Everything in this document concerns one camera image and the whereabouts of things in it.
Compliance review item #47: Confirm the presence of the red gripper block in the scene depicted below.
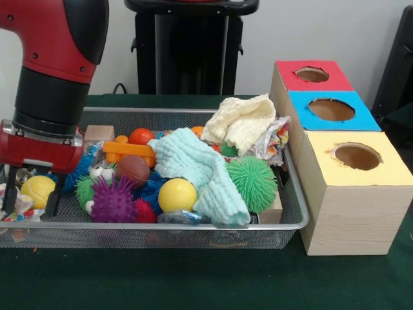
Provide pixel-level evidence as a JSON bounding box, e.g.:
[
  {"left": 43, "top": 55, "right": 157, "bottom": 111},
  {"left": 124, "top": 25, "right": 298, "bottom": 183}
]
[{"left": 0, "top": 119, "right": 85, "bottom": 218}]

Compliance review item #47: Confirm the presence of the mint green waffle cloth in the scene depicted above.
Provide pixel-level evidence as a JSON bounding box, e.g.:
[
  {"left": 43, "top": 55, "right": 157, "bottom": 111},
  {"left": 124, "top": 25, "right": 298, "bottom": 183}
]
[{"left": 147, "top": 127, "right": 252, "bottom": 226}]

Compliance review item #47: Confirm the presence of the cream waffle cloth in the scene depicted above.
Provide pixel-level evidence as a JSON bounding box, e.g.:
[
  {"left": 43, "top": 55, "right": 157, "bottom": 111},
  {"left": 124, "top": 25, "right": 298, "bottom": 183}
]
[{"left": 200, "top": 93, "right": 277, "bottom": 156}]

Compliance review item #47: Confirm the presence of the clear mesh bin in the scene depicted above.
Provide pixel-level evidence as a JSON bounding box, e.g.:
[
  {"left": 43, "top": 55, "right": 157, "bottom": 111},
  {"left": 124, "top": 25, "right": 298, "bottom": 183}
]
[{"left": 0, "top": 105, "right": 311, "bottom": 250}]

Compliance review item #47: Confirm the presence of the wooden box with three holes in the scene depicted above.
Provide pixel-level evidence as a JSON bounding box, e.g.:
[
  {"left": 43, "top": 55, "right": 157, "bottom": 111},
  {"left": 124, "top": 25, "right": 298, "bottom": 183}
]
[{"left": 268, "top": 59, "right": 413, "bottom": 256}]

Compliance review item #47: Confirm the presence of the yellow tennis ball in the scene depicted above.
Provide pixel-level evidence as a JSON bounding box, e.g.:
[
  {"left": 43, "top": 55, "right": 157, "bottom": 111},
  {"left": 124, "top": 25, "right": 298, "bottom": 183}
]
[{"left": 21, "top": 176, "right": 57, "bottom": 210}]

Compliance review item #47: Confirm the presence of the multicoloured patterned cloth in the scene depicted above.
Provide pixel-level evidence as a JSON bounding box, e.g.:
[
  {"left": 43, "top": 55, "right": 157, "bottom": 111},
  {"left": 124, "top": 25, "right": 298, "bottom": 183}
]
[{"left": 0, "top": 183, "right": 46, "bottom": 223}]

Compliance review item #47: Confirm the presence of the green spiky ball with eyes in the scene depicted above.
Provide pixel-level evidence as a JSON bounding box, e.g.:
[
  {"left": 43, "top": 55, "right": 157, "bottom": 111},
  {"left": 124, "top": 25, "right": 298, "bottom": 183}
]
[{"left": 76, "top": 163, "right": 119, "bottom": 209}]

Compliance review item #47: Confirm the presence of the purple spiky toy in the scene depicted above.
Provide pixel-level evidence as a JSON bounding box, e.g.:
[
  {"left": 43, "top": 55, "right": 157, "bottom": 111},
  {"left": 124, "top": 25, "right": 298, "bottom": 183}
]
[{"left": 90, "top": 176, "right": 138, "bottom": 224}]

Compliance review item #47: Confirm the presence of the brown toy football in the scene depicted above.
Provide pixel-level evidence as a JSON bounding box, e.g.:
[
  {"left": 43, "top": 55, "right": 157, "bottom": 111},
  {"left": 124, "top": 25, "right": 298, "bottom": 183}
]
[{"left": 116, "top": 154, "right": 151, "bottom": 189}]

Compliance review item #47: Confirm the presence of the orange plastic toy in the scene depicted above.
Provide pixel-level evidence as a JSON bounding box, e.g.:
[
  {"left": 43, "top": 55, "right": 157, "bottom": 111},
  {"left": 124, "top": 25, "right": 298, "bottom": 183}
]
[{"left": 103, "top": 134, "right": 157, "bottom": 168}]

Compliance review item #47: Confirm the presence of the smooth orange ball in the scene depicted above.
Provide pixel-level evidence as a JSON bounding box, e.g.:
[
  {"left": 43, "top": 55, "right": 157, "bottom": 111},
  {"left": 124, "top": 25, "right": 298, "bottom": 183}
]
[{"left": 128, "top": 128, "right": 156, "bottom": 145}]

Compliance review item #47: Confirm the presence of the smooth yellow ball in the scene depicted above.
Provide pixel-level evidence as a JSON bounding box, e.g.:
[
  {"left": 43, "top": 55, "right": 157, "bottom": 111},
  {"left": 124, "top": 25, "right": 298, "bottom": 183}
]
[{"left": 157, "top": 178, "right": 198, "bottom": 213}]

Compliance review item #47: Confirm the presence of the dark green tablecloth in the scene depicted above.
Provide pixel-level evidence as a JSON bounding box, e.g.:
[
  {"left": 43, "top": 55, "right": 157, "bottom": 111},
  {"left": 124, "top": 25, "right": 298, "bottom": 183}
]
[{"left": 0, "top": 93, "right": 413, "bottom": 310}]

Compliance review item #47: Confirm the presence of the plain green spiky ball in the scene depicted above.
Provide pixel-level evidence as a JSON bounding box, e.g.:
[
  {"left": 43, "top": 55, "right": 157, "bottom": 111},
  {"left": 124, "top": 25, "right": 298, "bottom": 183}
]
[{"left": 225, "top": 156, "right": 279, "bottom": 205}]

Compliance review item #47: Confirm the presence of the black upright panel stand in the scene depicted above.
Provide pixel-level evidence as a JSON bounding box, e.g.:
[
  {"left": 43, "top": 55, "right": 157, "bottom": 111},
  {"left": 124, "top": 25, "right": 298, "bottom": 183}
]
[{"left": 370, "top": 5, "right": 413, "bottom": 152}]

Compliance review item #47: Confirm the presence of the black looped cable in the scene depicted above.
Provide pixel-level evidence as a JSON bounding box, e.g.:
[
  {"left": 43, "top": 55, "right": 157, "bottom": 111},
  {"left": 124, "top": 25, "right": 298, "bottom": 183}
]
[{"left": 111, "top": 83, "right": 139, "bottom": 95}]

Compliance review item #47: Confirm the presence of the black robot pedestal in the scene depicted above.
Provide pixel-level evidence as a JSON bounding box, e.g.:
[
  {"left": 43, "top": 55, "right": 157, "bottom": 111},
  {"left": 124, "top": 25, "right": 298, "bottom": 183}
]
[{"left": 124, "top": 0, "right": 261, "bottom": 96}]

